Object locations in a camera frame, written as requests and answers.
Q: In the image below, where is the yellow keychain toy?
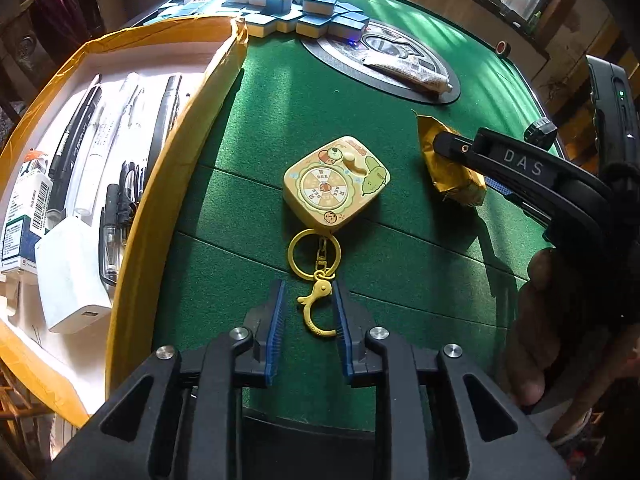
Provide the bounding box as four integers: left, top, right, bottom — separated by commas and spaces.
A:
283, 135, 391, 337

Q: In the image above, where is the white paint marker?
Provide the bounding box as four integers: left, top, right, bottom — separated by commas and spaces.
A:
74, 72, 142, 216

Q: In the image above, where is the white ointment tube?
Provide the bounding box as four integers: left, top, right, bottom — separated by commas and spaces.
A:
362, 55, 461, 95

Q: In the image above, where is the white charger adapter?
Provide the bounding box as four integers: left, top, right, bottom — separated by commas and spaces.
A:
34, 214, 114, 335

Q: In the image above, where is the round white disc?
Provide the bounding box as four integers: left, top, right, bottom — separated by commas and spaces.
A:
300, 19, 462, 107

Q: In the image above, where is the person's right hand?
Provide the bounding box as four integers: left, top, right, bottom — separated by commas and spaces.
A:
509, 246, 640, 407

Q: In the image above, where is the black gel pen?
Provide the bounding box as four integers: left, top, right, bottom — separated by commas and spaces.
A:
120, 160, 147, 222
102, 183, 124, 241

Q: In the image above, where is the long black marker red end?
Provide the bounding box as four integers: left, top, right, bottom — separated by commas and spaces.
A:
46, 74, 104, 207

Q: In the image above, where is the tangled wire on wall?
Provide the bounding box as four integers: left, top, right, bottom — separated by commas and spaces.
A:
544, 77, 572, 107

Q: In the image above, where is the gold snack packet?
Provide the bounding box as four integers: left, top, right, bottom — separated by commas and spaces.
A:
415, 112, 487, 207

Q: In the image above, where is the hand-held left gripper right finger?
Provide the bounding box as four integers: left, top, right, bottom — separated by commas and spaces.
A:
332, 280, 573, 480

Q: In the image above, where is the white box with yellow tape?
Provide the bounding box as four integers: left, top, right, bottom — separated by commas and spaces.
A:
0, 15, 250, 428

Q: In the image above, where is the thick black pen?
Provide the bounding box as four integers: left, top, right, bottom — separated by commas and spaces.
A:
145, 74, 184, 171

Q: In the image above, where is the black round device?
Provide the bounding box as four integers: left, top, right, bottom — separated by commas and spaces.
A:
523, 116, 559, 150

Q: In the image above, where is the clear gel pen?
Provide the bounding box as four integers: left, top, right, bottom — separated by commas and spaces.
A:
99, 225, 125, 287

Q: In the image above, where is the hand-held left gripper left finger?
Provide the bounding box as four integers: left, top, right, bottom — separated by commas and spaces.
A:
47, 280, 288, 480

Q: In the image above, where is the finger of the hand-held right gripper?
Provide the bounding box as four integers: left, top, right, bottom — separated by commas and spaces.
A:
481, 171, 557, 232
432, 127, 616, 202

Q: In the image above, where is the maroon cloth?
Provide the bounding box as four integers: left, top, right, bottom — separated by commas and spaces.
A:
29, 0, 77, 62

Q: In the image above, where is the white teal medicine box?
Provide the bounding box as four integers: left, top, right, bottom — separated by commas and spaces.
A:
0, 162, 54, 276

